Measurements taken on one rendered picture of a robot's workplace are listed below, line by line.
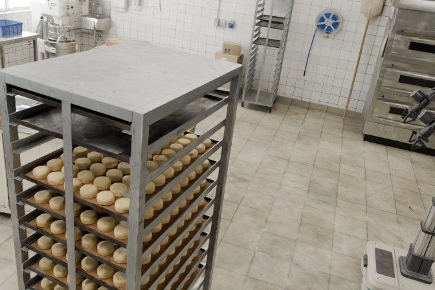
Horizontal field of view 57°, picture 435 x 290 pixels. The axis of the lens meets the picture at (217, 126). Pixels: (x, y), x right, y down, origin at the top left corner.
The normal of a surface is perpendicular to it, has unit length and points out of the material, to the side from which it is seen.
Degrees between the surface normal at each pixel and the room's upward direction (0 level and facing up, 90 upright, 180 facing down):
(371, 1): 82
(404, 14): 90
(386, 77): 90
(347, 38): 90
